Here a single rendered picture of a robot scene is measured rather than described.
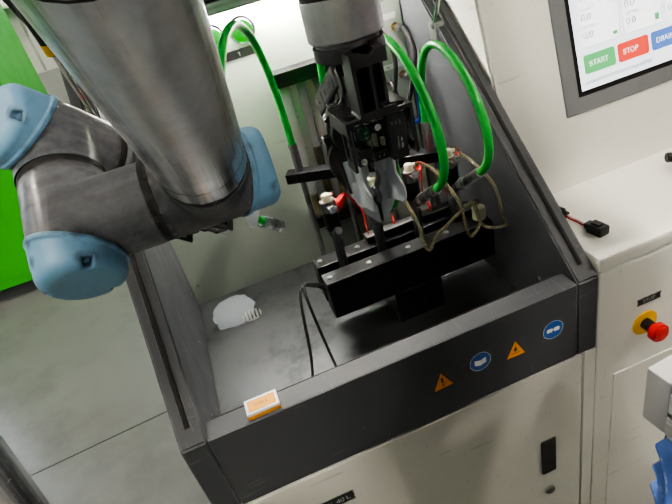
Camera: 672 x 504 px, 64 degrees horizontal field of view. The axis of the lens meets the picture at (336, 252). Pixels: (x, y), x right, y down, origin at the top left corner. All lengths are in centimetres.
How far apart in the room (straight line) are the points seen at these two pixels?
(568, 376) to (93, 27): 97
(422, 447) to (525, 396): 21
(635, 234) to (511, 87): 33
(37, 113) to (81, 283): 15
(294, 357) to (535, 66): 70
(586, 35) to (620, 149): 23
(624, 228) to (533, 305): 22
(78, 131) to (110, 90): 27
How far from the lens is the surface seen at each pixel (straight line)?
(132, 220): 48
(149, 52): 26
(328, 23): 52
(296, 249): 130
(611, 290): 101
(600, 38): 117
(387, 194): 64
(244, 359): 112
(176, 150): 34
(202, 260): 127
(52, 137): 54
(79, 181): 51
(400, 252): 101
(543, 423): 113
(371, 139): 55
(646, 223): 105
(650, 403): 80
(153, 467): 223
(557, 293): 93
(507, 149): 99
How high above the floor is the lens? 154
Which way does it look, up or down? 32 degrees down
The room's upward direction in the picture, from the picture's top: 15 degrees counter-clockwise
